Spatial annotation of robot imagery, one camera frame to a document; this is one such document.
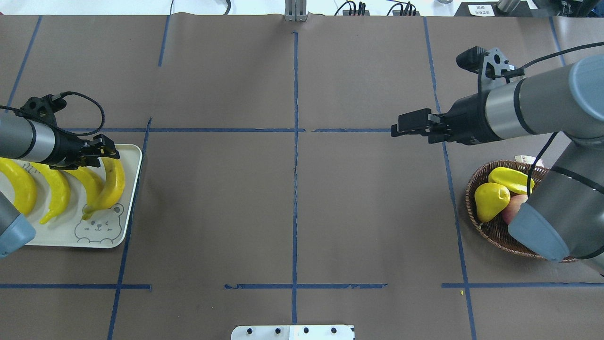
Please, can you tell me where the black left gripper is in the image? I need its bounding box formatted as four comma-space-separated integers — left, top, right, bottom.
47, 131, 118, 170

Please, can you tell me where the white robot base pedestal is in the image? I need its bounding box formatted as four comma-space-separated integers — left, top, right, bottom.
231, 324, 356, 340

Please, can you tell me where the paper tag on basket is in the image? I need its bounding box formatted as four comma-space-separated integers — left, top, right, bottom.
515, 155, 545, 167

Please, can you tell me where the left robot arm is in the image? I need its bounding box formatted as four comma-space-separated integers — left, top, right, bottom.
1, 113, 121, 258

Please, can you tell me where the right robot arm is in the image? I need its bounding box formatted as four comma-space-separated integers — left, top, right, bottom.
391, 50, 603, 275

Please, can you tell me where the white bear print tray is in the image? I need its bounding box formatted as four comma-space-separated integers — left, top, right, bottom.
14, 144, 142, 249

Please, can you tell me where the yellow banana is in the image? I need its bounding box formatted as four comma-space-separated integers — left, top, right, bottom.
63, 167, 104, 202
82, 157, 126, 221
30, 163, 71, 224
0, 158, 37, 216

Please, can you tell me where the brown wicker basket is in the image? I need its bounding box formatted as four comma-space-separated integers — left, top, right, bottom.
465, 160, 545, 260

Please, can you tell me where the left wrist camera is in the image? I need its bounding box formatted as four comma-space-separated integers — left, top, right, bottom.
17, 94, 67, 127

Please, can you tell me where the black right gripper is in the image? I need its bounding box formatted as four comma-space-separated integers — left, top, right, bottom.
391, 94, 501, 145

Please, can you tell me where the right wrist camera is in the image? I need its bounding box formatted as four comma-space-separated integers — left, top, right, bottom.
456, 46, 526, 93

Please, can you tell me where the yellow pear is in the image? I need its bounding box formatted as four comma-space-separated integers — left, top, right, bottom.
474, 182, 511, 222

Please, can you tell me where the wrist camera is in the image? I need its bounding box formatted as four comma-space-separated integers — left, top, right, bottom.
456, 46, 526, 93
17, 94, 67, 127

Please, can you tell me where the aluminium frame post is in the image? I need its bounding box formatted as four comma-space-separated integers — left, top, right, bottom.
284, 0, 308, 22

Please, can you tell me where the yellow starfruit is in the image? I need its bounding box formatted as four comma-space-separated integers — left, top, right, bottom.
488, 167, 535, 195

